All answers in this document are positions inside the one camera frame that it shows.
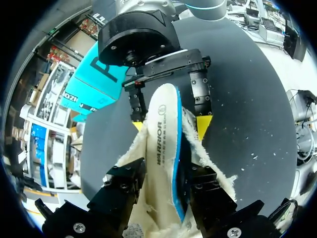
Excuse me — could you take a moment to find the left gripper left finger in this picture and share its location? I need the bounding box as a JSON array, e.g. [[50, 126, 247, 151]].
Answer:
[[86, 157, 147, 233]]

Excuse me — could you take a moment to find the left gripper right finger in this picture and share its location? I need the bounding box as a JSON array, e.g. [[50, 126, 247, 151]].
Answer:
[[188, 165, 239, 236]]

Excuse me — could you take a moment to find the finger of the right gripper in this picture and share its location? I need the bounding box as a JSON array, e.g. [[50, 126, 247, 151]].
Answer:
[[189, 69, 214, 142]]

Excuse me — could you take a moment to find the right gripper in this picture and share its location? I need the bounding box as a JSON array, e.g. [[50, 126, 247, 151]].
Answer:
[[97, 9, 211, 131]]

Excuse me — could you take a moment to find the blue and black insole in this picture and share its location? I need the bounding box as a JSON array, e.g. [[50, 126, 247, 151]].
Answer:
[[144, 82, 189, 223]]

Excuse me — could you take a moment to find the cream canvas shoe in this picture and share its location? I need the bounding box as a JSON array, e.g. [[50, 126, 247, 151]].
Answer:
[[115, 105, 240, 238]]

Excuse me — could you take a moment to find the teal box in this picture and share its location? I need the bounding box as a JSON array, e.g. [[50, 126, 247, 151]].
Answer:
[[60, 44, 130, 122]]

